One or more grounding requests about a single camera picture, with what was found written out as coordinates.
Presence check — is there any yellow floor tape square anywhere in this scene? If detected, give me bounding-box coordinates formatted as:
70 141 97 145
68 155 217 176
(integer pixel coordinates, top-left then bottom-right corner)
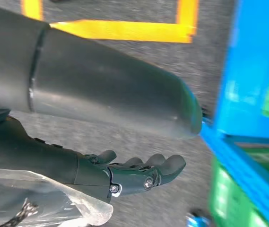
20 0 199 44

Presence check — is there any black braided cable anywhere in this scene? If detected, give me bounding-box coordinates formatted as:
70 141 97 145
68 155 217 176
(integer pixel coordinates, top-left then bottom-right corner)
0 199 39 227

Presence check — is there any open green plastic crate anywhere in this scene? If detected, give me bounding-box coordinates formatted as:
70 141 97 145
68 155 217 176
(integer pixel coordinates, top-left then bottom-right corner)
208 147 269 227

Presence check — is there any clear plastic film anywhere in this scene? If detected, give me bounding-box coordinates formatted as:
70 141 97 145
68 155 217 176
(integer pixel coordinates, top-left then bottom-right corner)
0 168 113 227

